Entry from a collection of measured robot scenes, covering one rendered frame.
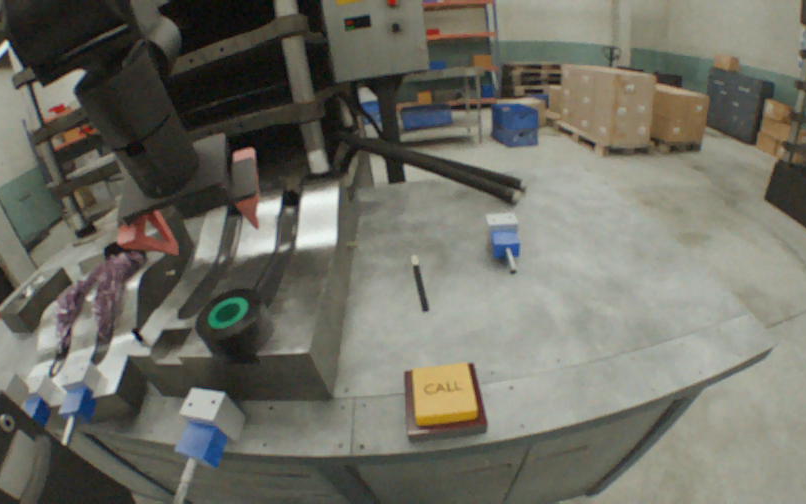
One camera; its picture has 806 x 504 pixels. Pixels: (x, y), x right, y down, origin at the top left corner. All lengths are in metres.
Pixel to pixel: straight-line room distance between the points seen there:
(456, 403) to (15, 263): 4.75
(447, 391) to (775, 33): 7.26
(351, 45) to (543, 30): 6.63
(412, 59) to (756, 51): 6.92
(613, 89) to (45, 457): 3.98
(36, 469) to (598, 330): 0.54
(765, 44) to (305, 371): 7.44
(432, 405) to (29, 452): 0.31
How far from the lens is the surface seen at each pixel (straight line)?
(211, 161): 0.29
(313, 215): 0.54
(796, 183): 3.92
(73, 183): 1.65
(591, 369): 0.42
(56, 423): 0.66
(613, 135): 3.95
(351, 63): 1.08
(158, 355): 0.47
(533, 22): 7.46
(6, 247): 4.80
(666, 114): 4.60
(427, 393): 0.34
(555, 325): 0.46
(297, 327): 0.36
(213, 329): 0.35
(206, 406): 0.40
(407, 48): 1.07
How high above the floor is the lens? 1.12
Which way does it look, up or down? 33 degrees down
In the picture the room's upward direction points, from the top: 9 degrees counter-clockwise
